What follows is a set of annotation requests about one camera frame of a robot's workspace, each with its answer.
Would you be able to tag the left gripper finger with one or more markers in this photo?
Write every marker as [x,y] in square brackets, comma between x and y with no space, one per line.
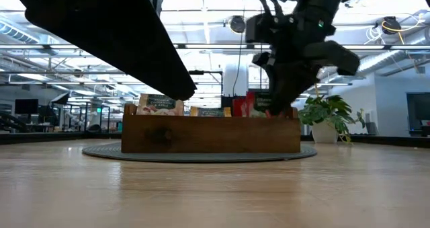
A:
[117,36]

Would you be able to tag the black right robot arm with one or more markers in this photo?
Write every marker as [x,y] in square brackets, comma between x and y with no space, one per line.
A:
[315,2]

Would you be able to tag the dark wall screen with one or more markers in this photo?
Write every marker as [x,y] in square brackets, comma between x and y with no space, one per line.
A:
[418,110]

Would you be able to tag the red strawberry tea bag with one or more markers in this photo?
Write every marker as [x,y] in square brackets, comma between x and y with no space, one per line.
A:
[260,103]
[239,107]

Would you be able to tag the potted green plant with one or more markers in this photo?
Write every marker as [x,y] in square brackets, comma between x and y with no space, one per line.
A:
[327,112]

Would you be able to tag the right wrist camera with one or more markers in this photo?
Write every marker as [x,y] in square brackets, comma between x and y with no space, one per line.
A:
[265,28]

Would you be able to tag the orange peach tea bag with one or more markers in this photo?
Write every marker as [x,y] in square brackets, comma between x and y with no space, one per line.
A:
[210,112]

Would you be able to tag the wooden three-compartment tea box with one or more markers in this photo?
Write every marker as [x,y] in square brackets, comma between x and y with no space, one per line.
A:
[208,134]

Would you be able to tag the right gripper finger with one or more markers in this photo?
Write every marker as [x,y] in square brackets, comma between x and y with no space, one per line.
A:
[302,83]
[280,90]

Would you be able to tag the grey round mat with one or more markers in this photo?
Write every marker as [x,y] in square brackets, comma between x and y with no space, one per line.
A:
[201,157]

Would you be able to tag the black monitor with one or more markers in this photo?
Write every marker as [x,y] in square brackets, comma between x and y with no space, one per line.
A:
[26,106]

